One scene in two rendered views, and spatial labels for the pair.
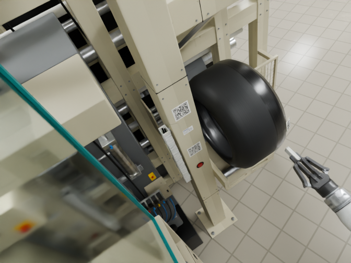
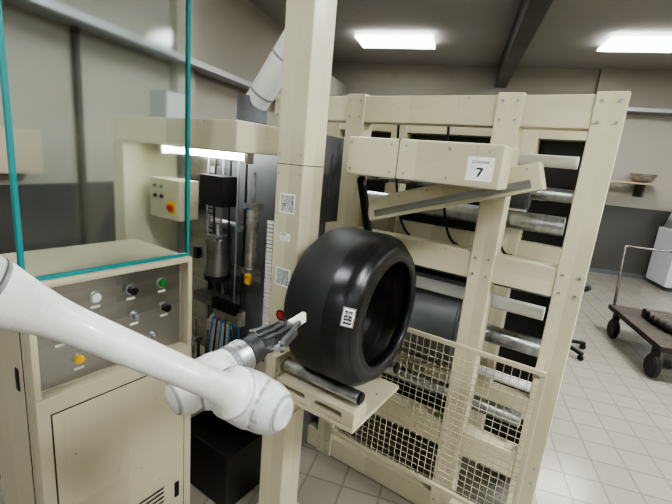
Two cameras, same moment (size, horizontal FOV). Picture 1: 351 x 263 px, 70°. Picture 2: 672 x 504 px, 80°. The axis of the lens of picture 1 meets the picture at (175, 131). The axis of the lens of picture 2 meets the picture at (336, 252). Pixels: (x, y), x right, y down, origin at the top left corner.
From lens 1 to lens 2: 1.41 m
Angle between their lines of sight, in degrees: 53
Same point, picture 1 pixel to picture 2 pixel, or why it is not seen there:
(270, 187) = not seen: outside the picture
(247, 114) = (321, 254)
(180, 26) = (372, 167)
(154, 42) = (291, 113)
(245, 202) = not seen: outside the picture
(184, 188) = (312, 464)
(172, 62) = (296, 142)
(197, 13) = (392, 165)
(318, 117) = not seen: outside the picture
